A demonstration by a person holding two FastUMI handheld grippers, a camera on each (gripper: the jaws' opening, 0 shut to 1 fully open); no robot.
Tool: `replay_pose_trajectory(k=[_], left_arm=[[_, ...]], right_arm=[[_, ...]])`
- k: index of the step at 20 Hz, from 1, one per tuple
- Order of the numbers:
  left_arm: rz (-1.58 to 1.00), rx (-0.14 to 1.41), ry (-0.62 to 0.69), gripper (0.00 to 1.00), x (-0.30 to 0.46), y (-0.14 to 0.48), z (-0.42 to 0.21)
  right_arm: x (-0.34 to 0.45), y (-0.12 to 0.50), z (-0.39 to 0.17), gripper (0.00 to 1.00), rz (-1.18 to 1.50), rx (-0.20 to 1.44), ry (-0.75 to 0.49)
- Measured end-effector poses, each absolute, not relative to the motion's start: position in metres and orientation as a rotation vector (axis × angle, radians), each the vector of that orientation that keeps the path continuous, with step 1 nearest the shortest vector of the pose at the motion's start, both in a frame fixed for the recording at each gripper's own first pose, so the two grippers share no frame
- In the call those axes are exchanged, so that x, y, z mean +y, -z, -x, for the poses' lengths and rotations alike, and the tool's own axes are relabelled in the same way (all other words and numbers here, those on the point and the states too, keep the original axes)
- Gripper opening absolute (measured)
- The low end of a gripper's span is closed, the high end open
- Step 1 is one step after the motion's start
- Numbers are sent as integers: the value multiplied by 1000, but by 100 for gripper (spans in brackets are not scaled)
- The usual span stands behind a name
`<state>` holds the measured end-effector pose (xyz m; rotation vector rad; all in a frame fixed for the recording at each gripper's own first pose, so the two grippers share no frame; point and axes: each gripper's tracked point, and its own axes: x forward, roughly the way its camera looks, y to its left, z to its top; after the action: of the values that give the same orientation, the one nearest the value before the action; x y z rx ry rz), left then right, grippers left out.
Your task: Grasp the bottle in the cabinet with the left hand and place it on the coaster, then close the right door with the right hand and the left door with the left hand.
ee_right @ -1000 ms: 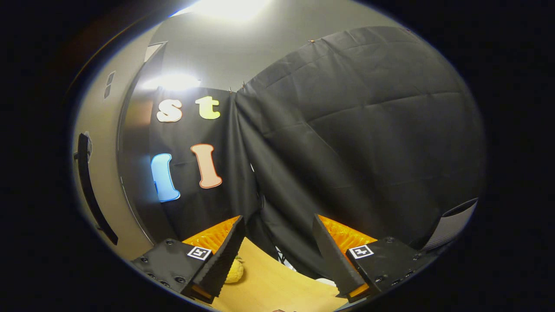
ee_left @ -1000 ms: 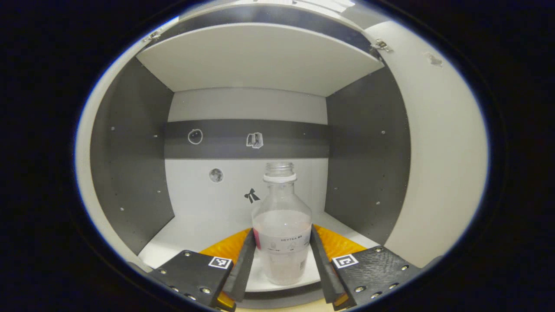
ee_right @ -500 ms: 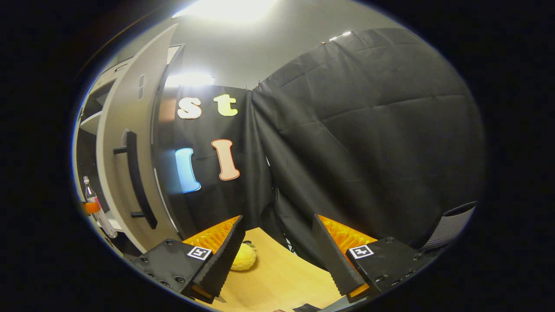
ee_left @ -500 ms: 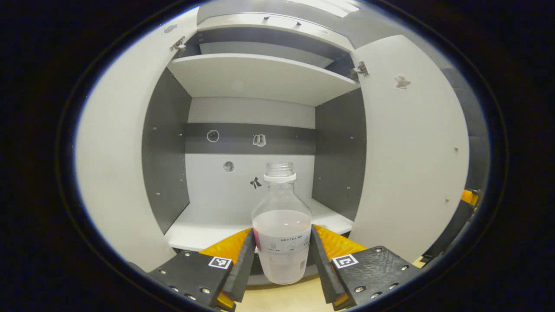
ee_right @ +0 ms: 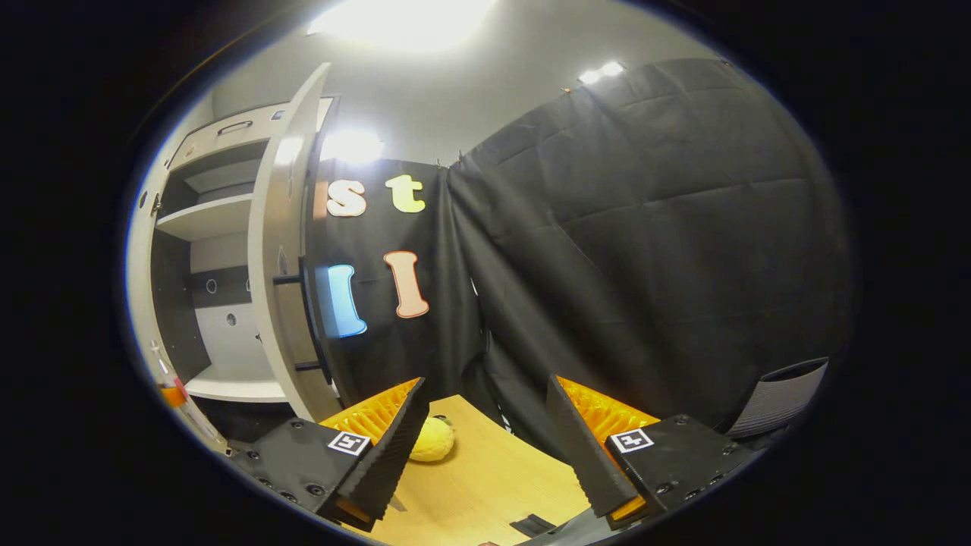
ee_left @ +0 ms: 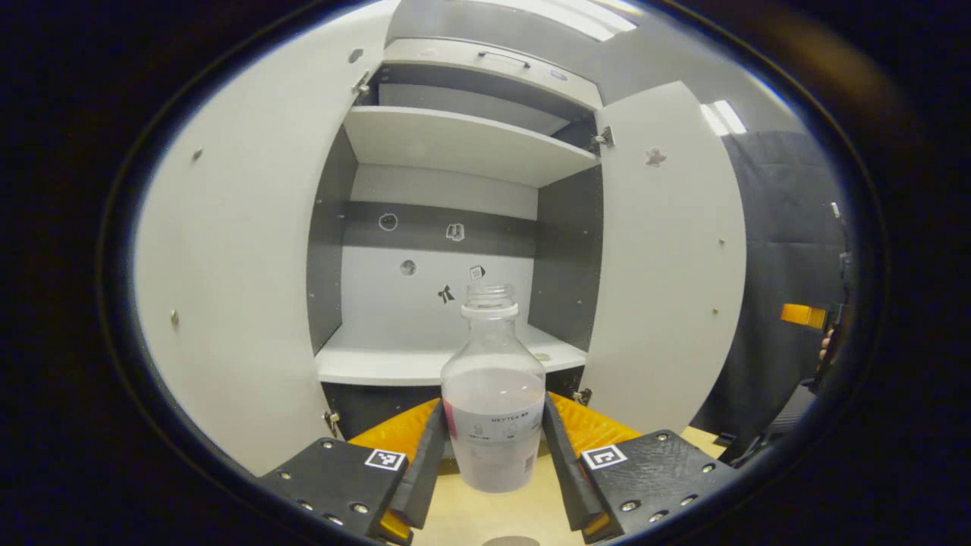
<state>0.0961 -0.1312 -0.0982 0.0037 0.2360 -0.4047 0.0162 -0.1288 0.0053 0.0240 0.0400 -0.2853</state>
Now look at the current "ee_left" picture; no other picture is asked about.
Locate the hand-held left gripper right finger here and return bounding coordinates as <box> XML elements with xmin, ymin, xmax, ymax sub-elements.
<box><xmin>542</xmin><ymin>392</ymin><xmax>738</xmax><ymax>544</ymax></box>

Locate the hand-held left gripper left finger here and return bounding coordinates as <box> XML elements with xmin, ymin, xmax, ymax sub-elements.
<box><xmin>258</xmin><ymin>398</ymin><xmax>449</xmax><ymax>544</ymax></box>

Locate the clear plastic bottle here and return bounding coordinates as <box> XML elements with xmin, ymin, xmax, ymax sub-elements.
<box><xmin>440</xmin><ymin>284</ymin><xmax>547</xmax><ymax>494</ymax></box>

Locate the grey cabinet door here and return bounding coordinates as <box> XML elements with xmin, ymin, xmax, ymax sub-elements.
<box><xmin>580</xmin><ymin>81</ymin><xmax>748</xmax><ymax>437</ymax></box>
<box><xmin>134</xmin><ymin>0</ymin><xmax>401</xmax><ymax>477</ymax></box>

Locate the grey cabinet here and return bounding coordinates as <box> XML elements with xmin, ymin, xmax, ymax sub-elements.
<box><xmin>307</xmin><ymin>38</ymin><xmax>608</xmax><ymax>441</ymax></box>

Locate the grey cabinet drawer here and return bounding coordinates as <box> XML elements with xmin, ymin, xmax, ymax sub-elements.
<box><xmin>382</xmin><ymin>38</ymin><xmax>604</xmax><ymax>111</ymax></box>

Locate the small ceiling light panel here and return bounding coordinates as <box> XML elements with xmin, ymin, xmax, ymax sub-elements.
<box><xmin>699</xmin><ymin>99</ymin><xmax>748</xmax><ymax>137</ymax></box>

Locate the large ceiling light panel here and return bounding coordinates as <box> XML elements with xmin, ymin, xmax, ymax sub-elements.
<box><xmin>470</xmin><ymin>0</ymin><xmax>638</xmax><ymax>42</ymax></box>

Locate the black drawer handle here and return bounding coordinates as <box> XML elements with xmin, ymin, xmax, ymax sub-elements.
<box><xmin>476</xmin><ymin>50</ymin><xmax>532</xmax><ymax>69</ymax></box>

